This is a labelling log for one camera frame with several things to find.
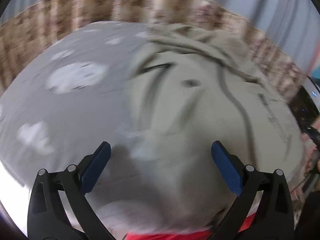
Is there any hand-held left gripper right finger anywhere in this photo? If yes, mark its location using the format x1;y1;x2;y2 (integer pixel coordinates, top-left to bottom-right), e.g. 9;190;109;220
211;141;295;240

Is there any blue curtain with floral border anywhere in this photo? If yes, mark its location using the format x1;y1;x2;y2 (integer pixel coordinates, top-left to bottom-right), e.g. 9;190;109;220
0;0;320;100

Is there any grey printed bed sheet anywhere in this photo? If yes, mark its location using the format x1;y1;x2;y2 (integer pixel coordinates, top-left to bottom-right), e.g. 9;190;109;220
0;21;155;230

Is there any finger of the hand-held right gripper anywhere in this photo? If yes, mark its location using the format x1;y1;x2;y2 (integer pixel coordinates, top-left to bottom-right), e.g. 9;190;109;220
301;124;320;147

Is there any beige hooded jacket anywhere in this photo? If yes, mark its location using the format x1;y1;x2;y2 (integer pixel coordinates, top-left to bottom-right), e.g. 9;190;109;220
122;24;307;230

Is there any person's red clothing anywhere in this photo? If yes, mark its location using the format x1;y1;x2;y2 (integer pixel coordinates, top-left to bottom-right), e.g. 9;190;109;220
124;214;258;240

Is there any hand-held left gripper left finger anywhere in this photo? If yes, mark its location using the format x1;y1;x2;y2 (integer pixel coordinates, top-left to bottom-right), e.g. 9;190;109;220
27;141;118;240

